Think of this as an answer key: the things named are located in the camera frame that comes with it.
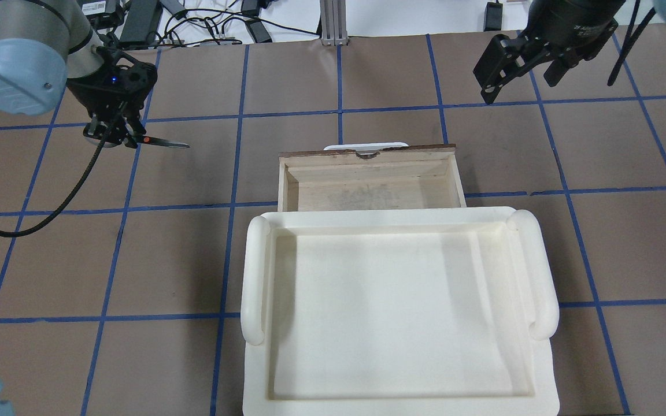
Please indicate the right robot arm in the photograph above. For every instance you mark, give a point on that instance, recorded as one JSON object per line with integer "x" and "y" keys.
{"x": 635, "y": 29}

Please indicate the grey orange scissors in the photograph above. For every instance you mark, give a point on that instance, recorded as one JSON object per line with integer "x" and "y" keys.
{"x": 162, "y": 142}

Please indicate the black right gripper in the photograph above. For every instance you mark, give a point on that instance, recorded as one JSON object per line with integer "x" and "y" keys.
{"x": 577, "y": 17}

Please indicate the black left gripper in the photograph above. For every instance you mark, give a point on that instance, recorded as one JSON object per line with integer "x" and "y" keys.
{"x": 103, "y": 105}

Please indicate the white plastic tray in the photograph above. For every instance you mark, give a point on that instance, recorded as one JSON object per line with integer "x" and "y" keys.
{"x": 398, "y": 312}

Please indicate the black power brick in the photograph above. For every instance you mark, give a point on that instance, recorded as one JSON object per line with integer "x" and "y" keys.
{"x": 141, "y": 24}

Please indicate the aluminium frame post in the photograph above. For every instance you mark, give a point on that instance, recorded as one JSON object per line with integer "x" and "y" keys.
{"x": 333, "y": 23}

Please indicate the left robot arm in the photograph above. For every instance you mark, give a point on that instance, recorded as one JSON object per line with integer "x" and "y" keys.
{"x": 47, "y": 47}

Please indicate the dark wooden drawer box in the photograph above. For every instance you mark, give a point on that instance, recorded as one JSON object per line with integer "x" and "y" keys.
{"x": 410, "y": 178}

